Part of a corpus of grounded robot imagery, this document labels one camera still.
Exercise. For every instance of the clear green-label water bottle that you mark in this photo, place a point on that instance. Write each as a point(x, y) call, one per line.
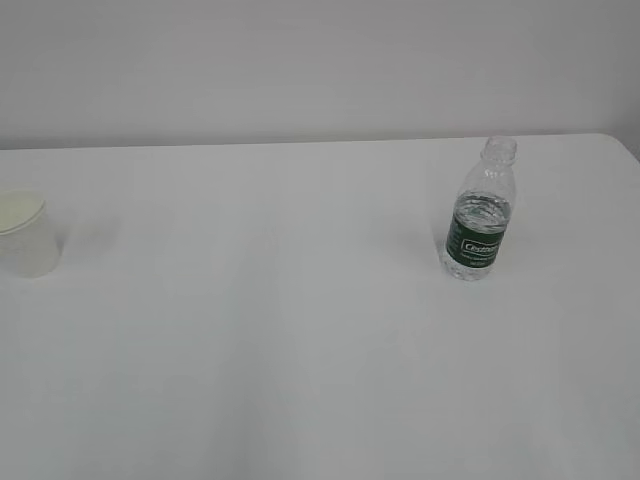
point(481, 212)

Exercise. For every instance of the white paper cup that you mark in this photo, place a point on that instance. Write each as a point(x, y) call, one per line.
point(29, 248)

